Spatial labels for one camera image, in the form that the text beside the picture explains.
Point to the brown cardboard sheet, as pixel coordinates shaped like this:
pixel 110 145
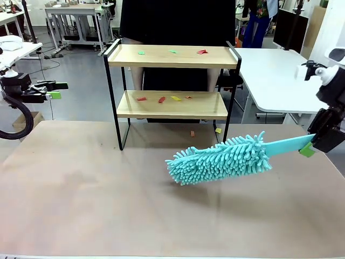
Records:
pixel 314 27

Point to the distant white table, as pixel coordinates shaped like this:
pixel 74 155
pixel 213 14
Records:
pixel 10 17

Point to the red and black tool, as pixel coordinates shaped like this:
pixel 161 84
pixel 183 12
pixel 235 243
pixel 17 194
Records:
pixel 13 6

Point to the large white table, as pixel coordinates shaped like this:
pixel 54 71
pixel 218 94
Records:
pixel 275 81

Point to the flat red paper scrap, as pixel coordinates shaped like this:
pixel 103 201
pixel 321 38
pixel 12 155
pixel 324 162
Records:
pixel 141 99

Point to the cardboard box on floor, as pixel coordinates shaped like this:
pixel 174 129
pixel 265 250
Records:
pixel 27 122

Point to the black tripod pole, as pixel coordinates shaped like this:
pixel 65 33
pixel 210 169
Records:
pixel 29 21

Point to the person's right forearm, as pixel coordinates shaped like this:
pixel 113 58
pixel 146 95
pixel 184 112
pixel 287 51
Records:
pixel 137 78

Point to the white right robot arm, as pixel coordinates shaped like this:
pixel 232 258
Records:
pixel 328 52

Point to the folded red paper scrap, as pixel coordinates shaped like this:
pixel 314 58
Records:
pixel 161 99

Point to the green paper scrap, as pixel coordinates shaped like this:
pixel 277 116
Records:
pixel 141 53
pixel 173 51

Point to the teal microfiber duster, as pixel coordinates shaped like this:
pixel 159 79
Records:
pixel 221 162

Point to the two-tier wooden black-framed shelf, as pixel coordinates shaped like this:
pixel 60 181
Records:
pixel 172 61

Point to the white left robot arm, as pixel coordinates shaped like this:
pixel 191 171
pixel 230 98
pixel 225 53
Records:
pixel 10 73

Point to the black office chair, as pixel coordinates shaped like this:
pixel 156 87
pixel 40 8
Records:
pixel 229 81

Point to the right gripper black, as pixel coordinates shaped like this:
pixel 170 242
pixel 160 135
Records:
pixel 334 129

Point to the black computer monitor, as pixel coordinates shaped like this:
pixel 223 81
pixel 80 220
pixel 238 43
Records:
pixel 285 29

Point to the small cardboard box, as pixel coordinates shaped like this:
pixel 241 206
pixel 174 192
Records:
pixel 64 4
pixel 51 4

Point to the bystander in blue trousers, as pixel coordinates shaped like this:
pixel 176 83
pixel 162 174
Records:
pixel 258 29

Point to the large red paper scrap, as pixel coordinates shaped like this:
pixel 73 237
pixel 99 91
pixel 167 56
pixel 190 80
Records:
pixel 201 52

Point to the small white desk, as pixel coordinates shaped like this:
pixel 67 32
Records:
pixel 27 50

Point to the grey metal workbench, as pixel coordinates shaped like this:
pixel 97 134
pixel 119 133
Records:
pixel 72 10

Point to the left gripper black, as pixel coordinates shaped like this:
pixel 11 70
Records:
pixel 17 82

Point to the white cloth bundle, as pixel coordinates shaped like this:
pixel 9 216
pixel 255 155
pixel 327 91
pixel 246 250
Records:
pixel 9 43

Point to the long yellow paper scrap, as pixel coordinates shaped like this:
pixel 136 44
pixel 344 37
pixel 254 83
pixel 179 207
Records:
pixel 175 98

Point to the person's black shirt torso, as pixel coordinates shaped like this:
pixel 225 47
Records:
pixel 178 21

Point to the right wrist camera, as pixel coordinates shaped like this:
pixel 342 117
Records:
pixel 310 71

